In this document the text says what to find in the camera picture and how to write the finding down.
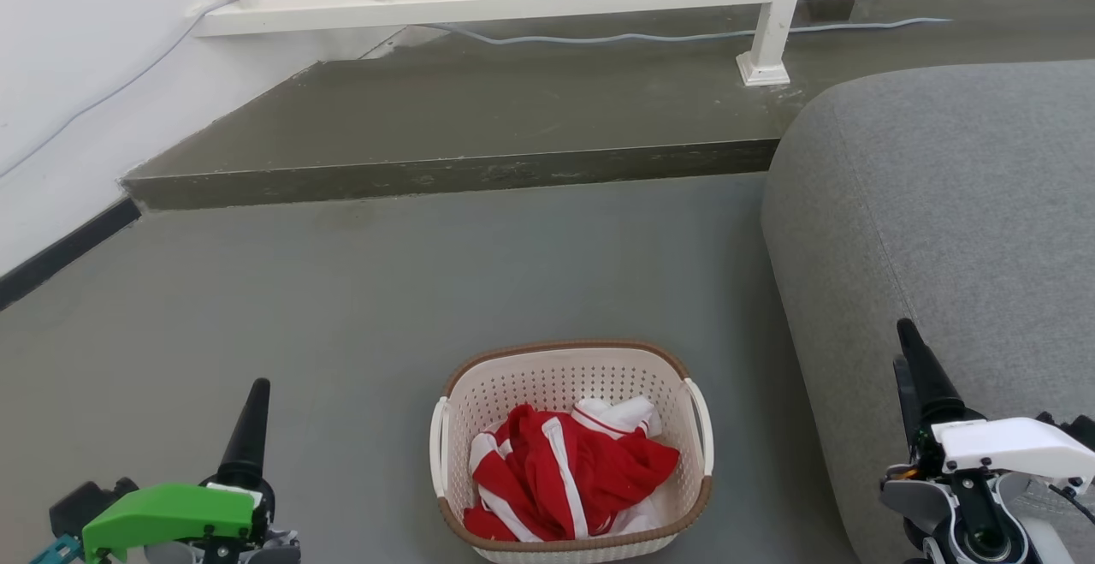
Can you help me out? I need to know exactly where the grey fabric sofa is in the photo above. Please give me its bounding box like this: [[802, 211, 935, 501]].
[[760, 59, 1095, 564]]

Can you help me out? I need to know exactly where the green-covered left gripper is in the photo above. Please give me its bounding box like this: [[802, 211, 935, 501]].
[[81, 378, 302, 564]]

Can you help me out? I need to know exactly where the white-covered right gripper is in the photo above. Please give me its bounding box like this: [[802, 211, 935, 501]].
[[881, 318, 1095, 564]]

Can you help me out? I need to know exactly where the red and white garment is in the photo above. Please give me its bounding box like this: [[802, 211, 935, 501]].
[[462, 395, 682, 543]]

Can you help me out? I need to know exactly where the black wall baseboard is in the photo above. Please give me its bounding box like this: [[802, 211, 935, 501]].
[[0, 198, 142, 312]]

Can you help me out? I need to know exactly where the raised grey concrete step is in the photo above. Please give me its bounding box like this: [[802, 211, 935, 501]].
[[120, 0, 1095, 212]]

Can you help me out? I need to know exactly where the thin pale grey cable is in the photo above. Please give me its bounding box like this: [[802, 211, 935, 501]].
[[0, 0, 955, 180]]

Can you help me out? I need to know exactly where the white brown-rimmed laundry basket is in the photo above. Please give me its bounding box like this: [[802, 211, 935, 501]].
[[429, 340, 715, 564]]

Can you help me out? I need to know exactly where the white metal railing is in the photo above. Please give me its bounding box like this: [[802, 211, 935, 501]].
[[192, 0, 1095, 87]]

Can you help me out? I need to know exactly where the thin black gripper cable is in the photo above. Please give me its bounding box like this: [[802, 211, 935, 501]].
[[1048, 483, 1095, 524]]

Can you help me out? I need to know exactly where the teal cable connector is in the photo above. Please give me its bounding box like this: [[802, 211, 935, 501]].
[[30, 536, 84, 564]]

